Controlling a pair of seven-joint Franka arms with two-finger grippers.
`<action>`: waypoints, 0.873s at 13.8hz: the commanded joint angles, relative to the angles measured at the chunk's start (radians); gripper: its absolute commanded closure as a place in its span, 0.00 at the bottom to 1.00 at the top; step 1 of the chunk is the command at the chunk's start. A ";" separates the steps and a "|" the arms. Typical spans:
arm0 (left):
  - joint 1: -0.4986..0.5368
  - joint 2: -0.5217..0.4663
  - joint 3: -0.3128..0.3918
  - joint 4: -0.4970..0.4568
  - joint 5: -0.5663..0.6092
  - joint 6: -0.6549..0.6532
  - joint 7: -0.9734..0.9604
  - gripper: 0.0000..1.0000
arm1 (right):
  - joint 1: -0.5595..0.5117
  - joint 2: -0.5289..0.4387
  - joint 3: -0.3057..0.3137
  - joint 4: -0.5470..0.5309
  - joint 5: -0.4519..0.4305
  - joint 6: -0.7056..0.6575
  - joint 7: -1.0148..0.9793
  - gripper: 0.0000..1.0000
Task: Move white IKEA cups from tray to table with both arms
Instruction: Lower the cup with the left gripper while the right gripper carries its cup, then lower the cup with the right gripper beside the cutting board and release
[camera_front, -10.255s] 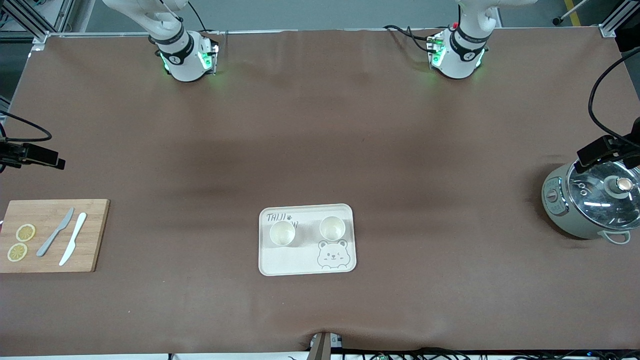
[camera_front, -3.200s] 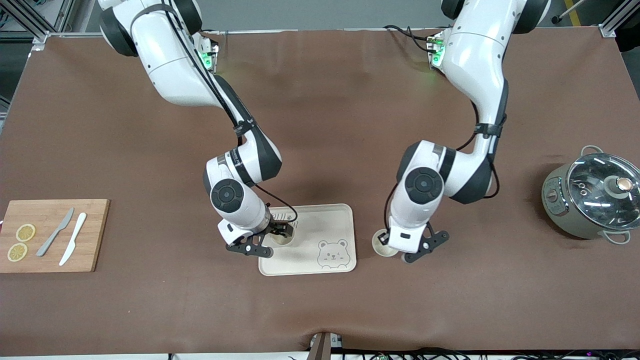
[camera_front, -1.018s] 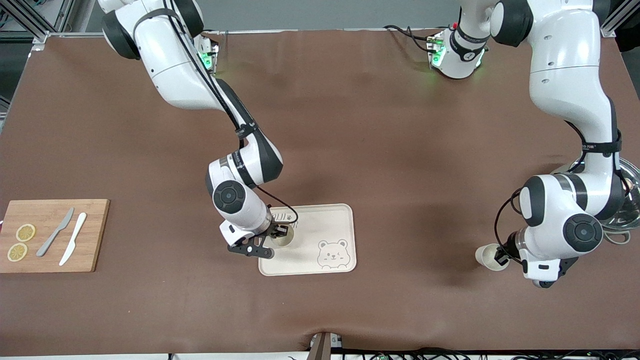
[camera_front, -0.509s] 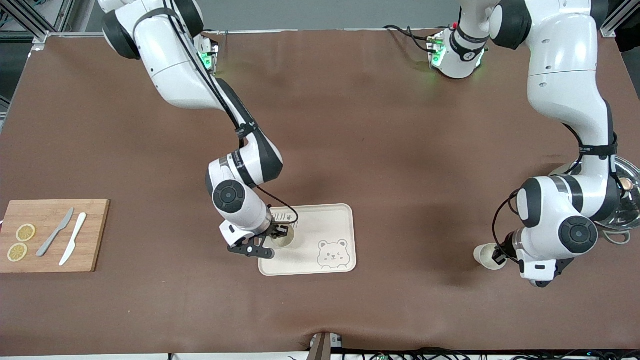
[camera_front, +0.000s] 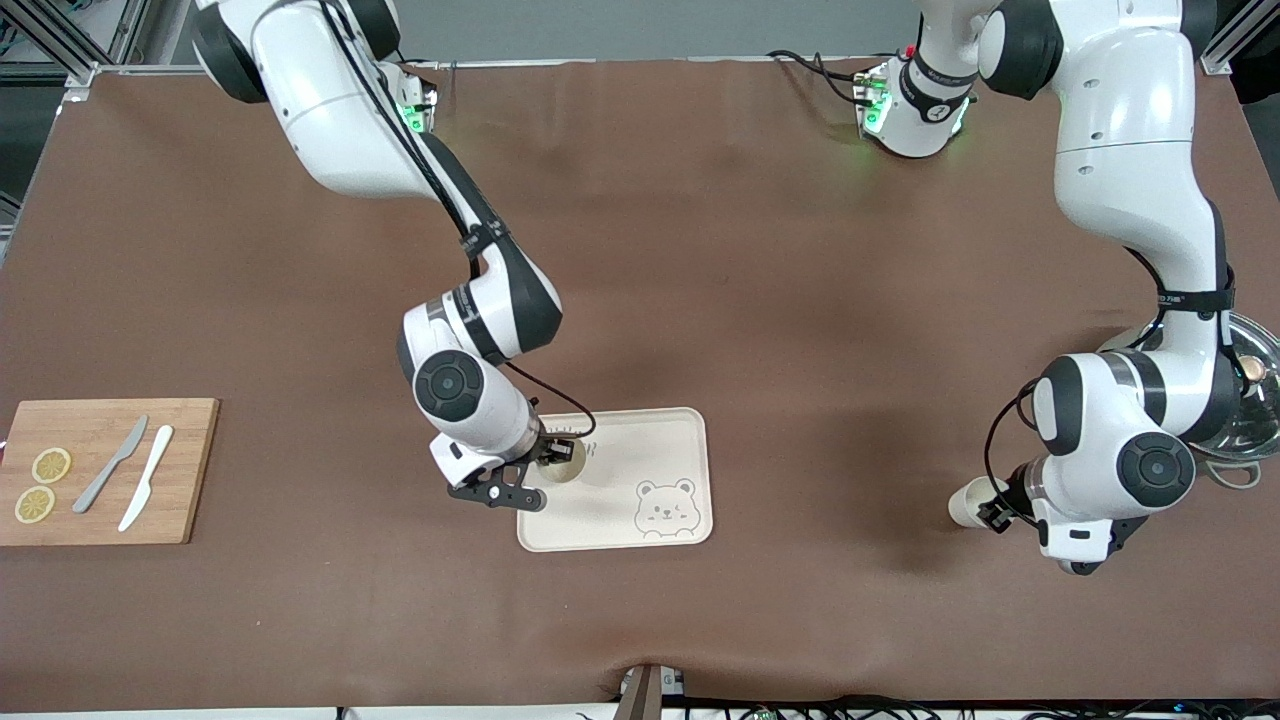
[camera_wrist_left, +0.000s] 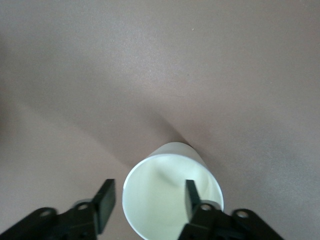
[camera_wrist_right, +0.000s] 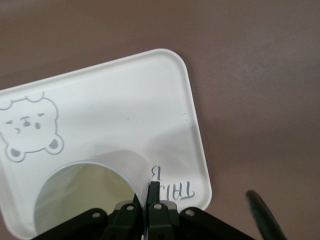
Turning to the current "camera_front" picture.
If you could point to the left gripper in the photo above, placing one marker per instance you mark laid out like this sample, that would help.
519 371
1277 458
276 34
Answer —
1016 492

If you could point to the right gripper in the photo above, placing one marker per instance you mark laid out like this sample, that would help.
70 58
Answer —
549 451

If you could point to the white IKEA cup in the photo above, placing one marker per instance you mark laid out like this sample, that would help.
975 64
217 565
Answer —
568 472
968 505

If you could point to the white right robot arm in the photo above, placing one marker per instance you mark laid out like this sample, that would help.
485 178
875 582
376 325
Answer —
330 110

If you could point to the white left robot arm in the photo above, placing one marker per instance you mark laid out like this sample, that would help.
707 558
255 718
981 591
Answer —
1130 150

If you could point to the cream tray with bear print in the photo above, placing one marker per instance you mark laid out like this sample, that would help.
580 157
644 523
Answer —
640 470

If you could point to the grey-green electric pot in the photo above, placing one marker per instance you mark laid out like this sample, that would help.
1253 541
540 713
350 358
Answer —
1120 342

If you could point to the glass pot lid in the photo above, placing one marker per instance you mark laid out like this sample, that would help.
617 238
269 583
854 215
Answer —
1258 420

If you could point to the brown table cover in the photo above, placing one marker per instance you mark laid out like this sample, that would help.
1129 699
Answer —
800 300

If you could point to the wooden cutting board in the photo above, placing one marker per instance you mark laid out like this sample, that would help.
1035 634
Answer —
190 480

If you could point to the white plastic knife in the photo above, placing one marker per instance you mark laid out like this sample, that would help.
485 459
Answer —
150 470

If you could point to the grey plastic knife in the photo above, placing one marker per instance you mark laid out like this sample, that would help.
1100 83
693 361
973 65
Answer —
128 445

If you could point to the black equipment box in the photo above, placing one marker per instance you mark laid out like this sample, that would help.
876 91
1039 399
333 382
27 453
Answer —
1258 75

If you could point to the yellow lemon slice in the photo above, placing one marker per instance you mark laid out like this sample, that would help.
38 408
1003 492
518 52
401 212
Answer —
35 505
52 465

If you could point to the grey metal mounting post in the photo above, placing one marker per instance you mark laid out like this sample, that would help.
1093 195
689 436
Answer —
648 695

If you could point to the aluminium frame profile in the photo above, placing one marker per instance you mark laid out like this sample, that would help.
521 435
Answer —
70 40
1235 35

